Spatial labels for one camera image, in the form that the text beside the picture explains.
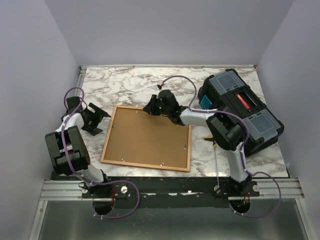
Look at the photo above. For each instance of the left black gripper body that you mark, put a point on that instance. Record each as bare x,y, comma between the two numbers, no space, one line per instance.
93,119

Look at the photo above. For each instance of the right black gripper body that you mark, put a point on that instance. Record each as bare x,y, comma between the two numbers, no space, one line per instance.
164,111

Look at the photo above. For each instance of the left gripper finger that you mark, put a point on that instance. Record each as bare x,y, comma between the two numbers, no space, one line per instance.
99,111
92,130

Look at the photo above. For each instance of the red wooden photo frame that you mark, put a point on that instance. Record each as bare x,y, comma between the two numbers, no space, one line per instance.
137,139

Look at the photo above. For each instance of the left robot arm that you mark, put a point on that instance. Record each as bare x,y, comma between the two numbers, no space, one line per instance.
67,150

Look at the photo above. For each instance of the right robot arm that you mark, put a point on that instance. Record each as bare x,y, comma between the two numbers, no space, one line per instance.
228,130

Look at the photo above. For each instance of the black plastic toolbox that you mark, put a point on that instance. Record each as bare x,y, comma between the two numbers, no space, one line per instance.
226,91

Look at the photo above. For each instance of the left aluminium side rail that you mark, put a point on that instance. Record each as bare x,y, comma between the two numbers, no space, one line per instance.
80,81

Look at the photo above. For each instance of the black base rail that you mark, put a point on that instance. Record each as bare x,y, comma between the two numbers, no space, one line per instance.
154,192

